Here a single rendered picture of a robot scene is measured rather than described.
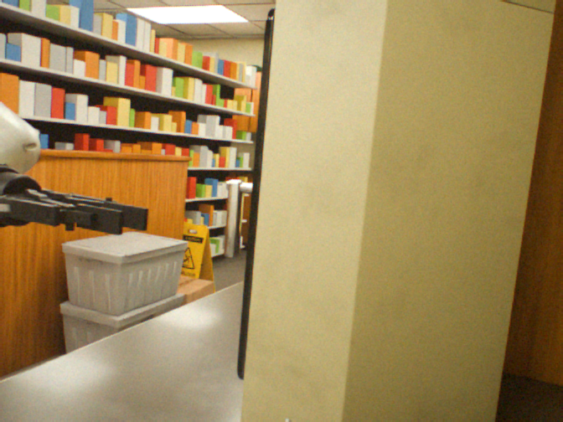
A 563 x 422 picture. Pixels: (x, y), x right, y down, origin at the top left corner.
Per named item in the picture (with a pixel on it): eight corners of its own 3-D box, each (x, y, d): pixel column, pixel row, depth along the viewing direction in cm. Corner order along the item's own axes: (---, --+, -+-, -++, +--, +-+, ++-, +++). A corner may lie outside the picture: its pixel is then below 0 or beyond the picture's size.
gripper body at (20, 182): (-23, 172, 70) (26, 180, 67) (30, 172, 78) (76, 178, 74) (-24, 226, 71) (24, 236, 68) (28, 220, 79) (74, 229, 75)
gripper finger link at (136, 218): (102, 223, 70) (105, 223, 71) (143, 231, 67) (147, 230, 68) (103, 201, 70) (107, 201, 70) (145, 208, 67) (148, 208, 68)
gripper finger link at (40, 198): (33, 189, 72) (23, 189, 71) (78, 200, 65) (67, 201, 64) (32, 217, 72) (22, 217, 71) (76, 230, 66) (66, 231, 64)
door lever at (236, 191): (259, 265, 57) (269, 261, 59) (266, 179, 56) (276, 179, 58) (217, 257, 59) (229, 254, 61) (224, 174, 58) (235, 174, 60)
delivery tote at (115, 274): (187, 294, 313) (190, 240, 309) (118, 320, 257) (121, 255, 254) (132, 281, 329) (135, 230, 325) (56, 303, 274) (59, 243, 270)
